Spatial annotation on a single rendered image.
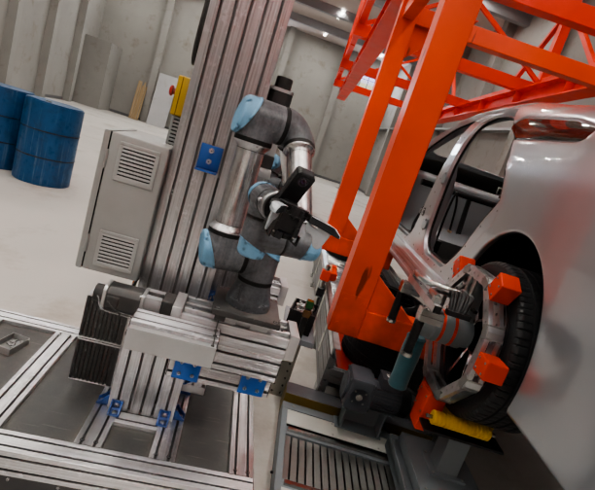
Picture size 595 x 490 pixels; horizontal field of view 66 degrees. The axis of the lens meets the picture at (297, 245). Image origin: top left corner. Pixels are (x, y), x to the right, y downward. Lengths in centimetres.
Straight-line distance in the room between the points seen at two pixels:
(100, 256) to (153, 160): 37
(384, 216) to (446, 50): 80
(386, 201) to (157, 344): 131
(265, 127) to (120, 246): 64
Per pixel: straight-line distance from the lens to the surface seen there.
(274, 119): 136
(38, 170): 603
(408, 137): 226
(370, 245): 229
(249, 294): 147
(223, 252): 140
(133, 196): 159
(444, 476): 228
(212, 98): 159
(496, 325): 182
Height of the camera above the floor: 137
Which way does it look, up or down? 12 degrees down
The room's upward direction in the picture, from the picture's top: 18 degrees clockwise
